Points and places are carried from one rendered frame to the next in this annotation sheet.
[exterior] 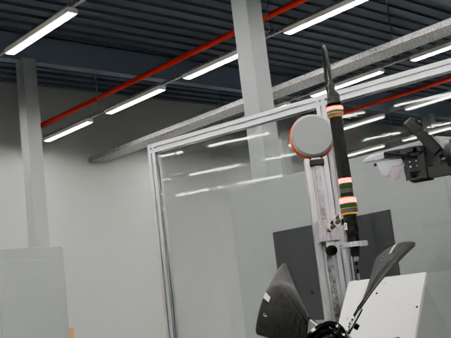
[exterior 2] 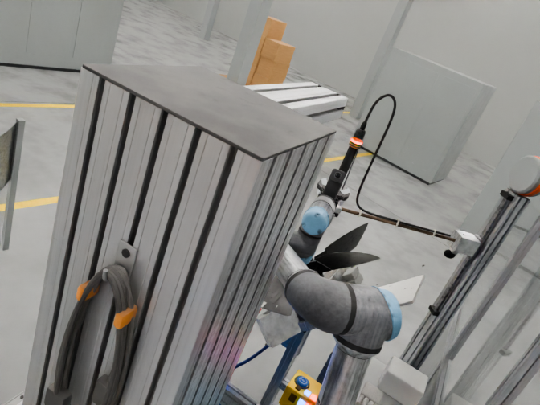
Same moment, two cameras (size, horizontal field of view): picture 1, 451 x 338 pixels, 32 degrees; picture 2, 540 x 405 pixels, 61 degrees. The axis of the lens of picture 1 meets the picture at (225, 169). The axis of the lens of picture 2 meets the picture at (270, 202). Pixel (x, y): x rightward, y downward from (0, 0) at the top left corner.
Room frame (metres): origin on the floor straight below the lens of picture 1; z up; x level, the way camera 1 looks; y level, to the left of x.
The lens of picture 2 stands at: (1.30, -1.80, 2.18)
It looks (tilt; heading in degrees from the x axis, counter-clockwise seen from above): 24 degrees down; 73
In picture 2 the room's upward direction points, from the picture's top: 22 degrees clockwise
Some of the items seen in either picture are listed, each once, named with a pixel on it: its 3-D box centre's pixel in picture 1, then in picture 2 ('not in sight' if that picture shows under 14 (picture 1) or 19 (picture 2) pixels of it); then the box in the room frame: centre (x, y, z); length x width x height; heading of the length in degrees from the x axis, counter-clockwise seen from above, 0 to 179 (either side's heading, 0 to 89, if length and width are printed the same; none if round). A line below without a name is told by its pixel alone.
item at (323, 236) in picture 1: (327, 231); (464, 243); (2.59, -0.32, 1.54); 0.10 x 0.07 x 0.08; 179
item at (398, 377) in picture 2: not in sight; (403, 380); (2.55, -0.49, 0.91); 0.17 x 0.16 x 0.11; 144
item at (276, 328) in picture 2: not in sight; (278, 323); (1.96, -0.36, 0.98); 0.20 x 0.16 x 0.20; 144
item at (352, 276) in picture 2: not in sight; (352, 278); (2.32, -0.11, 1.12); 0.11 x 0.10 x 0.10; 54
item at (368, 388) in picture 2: not in sight; (370, 398); (2.37, -0.58, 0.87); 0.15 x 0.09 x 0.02; 54
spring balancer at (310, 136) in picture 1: (312, 137); (529, 176); (2.69, -0.32, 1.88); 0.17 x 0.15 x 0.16; 54
